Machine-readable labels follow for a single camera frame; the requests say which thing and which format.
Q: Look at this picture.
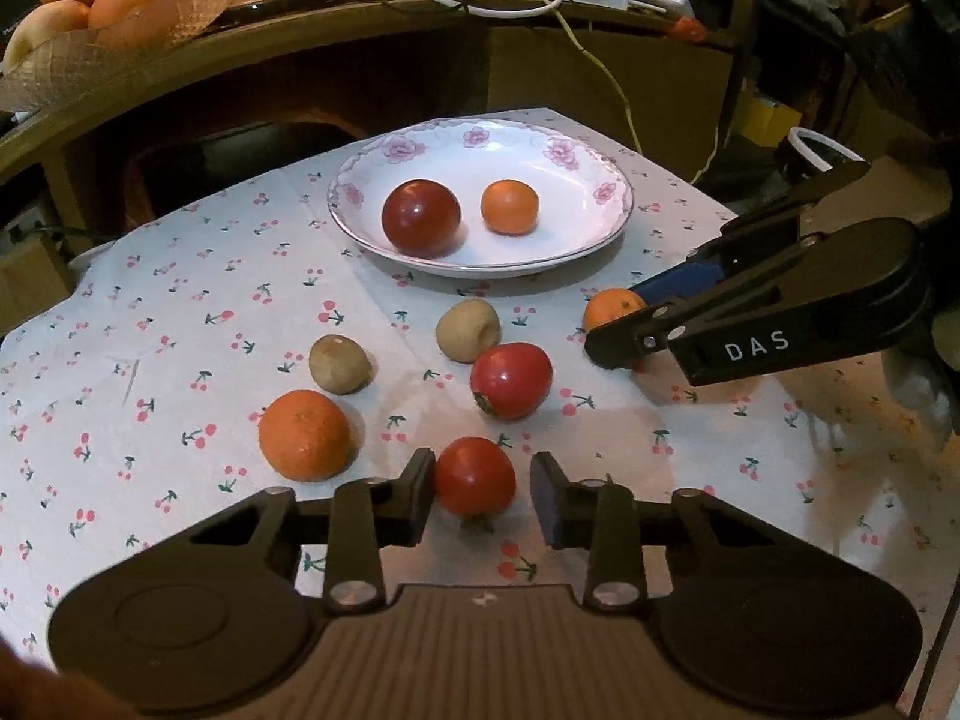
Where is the small orange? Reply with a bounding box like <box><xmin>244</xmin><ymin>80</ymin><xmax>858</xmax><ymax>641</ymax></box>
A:
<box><xmin>481</xmin><ymin>178</ymin><xmax>541</xmax><ymax>236</ymax></box>
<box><xmin>583</xmin><ymin>287</ymin><xmax>648</xmax><ymax>335</ymax></box>

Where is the leaf-shaped fruit bowl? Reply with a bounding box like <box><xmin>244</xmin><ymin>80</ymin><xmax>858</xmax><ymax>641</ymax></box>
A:
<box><xmin>0</xmin><ymin>0</ymin><xmax>250</xmax><ymax>115</ymax></box>

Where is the cardboard box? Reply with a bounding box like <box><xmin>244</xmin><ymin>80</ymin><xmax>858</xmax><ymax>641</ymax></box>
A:
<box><xmin>0</xmin><ymin>229</ymin><xmax>77</xmax><ymax>332</ymax></box>

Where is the white cable loop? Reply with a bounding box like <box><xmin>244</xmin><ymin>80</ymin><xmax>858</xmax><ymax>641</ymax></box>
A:
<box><xmin>786</xmin><ymin>127</ymin><xmax>869</xmax><ymax>178</ymax></box>

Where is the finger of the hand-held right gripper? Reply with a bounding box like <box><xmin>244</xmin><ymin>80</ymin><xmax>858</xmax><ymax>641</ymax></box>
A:
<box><xmin>583</xmin><ymin>235</ymin><xmax>824</xmax><ymax>371</ymax></box>
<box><xmin>631</xmin><ymin>159</ymin><xmax>876</xmax><ymax>304</ymax></box>

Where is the brown wooden desk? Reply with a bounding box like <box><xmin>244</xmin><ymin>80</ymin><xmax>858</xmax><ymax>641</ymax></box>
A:
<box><xmin>0</xmin><ymin>0</ymin><xmax>760</xmax><ymax>241</ymax></box>

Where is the cherry print tablecloth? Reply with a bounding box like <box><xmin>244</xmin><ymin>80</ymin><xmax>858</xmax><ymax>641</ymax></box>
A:
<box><xmin>0</xmin><ymin>107</ymin><xmax>960</xmax><ymax>698</ymax></box>

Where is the large orange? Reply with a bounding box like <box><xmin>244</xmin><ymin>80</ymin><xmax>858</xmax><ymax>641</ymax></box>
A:
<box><xmin>258</xmin><ymin>389</ymin><xmax>353</xmax><ymax>482</ymax></box>

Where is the white floral rim plate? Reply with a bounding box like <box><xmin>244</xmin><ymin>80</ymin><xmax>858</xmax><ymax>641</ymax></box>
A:
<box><xmin>327</xmin><ymin>118</ymin><xmax>635</xmax><ymax>277</ymax></box>

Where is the pale yellow apple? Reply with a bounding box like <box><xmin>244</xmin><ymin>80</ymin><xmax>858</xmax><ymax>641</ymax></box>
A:
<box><xmin>3</xmin><ymin>0</ymin><xmax>92</xmax><ymax>70</ymax></box>

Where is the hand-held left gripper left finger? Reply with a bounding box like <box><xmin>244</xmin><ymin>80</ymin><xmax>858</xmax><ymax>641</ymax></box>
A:
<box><xmin>191</xmin><ymin>448</ymin><xmax>437</xmax><ymax>614</ymax></box>

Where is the large orange persimmon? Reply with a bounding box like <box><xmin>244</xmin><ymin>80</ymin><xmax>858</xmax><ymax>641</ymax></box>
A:
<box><xmin>88</xmin><ymin>0</ymin><xmax>200</xmax><ymax>51</ymax></box>

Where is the yellow box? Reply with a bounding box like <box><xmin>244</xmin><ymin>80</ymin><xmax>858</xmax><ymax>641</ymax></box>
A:
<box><xmin>738</xmin><ymin>94</ymin><xmax>803</xmax><ymax>151</ymax></box>

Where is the yellow cable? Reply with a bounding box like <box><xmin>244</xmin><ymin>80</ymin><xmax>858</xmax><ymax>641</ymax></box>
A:
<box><xmin>247</xmin><ymin>0</ymin><xmax>721</xmax><ymax>185</ymax></box>

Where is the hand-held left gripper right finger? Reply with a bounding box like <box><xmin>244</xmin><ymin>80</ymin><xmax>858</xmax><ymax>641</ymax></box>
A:
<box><xmin>530</xmin><ymin>452</ymin><xmax>781</xmax><ymax>612</ymax></box>

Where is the dark red tomato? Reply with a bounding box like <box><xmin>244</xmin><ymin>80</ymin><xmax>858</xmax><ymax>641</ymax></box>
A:
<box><xmin>381</xmin><ymin>179</ymin><xmax>462</xmax><ymax>257</ymax></box>

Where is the brown kiwi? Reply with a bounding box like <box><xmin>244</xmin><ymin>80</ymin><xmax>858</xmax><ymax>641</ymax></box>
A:
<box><xmin>308</xmin><ymin>334</ymin><xmax>373</xmax><ymax>396</ymax></box>
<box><xmin>436</xmin><ymin>298</ymin><xmax>502</xmax><ymax>361</ymax></box>

